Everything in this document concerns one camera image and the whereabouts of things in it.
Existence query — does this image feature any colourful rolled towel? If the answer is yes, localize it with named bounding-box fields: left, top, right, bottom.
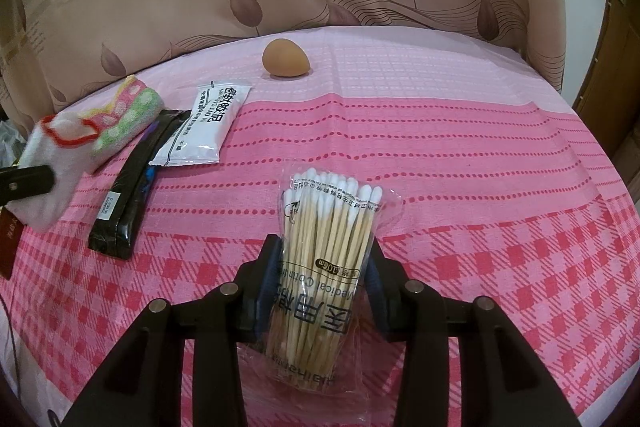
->
left=92, top=76, right=166, bottom=170

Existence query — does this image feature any white printed packet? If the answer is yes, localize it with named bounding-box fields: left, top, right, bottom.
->
left=149, top=79, right=253, bottom=168

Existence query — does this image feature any grey plastic bag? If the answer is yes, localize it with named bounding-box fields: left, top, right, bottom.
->
left=0, top=119, right=26, bottom=168

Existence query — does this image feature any white cloth red trim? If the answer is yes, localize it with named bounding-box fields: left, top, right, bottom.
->
left=10, top=113, right=101, bottom=230

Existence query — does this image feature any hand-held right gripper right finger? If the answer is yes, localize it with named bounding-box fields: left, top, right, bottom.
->
left=365, top=244, right=581, bottom=427

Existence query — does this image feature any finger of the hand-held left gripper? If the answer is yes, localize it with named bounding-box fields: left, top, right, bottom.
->
left=0, top=164, right=55, bottom=208

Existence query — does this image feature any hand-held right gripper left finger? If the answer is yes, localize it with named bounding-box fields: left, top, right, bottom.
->
left=60, top=234, right=283, bottom=427

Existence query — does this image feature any red tin box gold inside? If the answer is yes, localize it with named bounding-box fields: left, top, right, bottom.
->
left=0, top=212, right=22, bottom=279

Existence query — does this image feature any brown egg-shaped makeup sponge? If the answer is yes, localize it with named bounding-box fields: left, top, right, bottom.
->
left=262, top=39, right=312, bottom=76

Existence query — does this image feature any cotton swab packet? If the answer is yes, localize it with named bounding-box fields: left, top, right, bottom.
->
left=260, top=159, right=406, bottom=395

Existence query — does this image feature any black packet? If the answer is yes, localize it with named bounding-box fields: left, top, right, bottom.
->
left=87, top=109, right=193, bottom=260

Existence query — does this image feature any wooden door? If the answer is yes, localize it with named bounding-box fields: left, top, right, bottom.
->
left=575, top=0, right=640, bottom=198

